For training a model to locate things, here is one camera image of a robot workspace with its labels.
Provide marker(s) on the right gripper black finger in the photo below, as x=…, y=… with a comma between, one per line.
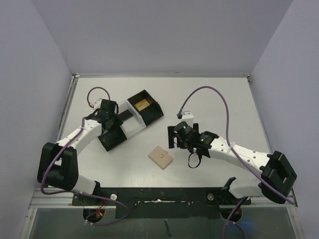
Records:
x=195, y=127
x=171, y=137

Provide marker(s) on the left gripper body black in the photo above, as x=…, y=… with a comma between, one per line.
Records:
x=115, y=121

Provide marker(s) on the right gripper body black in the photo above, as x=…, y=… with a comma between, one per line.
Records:
x=171, y=137

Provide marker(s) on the black white card tray organizer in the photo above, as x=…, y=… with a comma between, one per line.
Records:
x=133, y=121

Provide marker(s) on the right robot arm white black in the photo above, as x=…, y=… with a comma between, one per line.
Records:
x=274, y=174

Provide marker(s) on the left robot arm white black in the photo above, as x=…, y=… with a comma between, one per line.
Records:
x=58, y=168

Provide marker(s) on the gold card in tray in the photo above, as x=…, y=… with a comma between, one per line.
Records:
x=141, y=105

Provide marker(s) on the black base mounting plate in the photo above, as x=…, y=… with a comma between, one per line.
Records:
x=169, y=212

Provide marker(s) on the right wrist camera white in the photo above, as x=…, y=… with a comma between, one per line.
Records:
x=186, y=116

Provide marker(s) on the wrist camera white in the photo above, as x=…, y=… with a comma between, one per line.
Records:
x=97, y=104
x=186, y=116

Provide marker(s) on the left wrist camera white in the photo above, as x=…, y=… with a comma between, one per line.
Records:
x=97, y=104

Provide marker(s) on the aluminium frame rail front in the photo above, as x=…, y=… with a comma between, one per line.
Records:
x=134, y=197

